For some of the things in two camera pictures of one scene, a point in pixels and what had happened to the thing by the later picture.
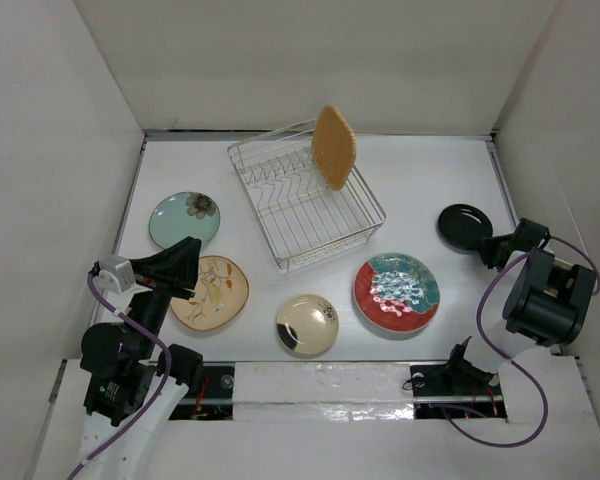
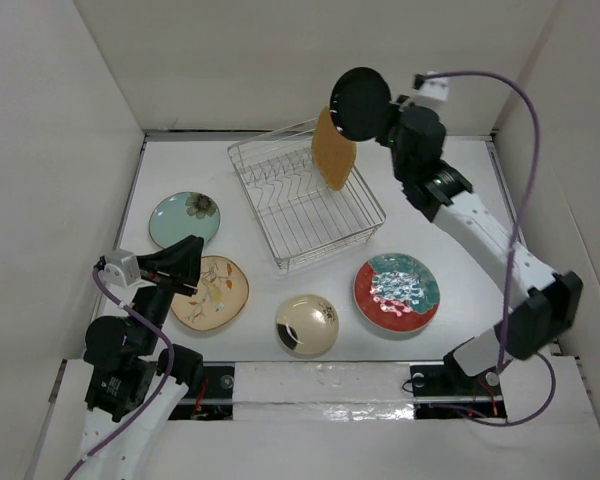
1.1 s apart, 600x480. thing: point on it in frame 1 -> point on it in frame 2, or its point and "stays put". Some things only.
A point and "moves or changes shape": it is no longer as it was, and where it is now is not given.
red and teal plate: (396, 292) stays put
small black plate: (462, 227) moves or changes shape
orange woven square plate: (333, 147) stays put
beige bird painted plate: (221, 294) stays put
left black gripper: (170, 268) stays put
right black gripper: (486, 246) -> (395, 116)
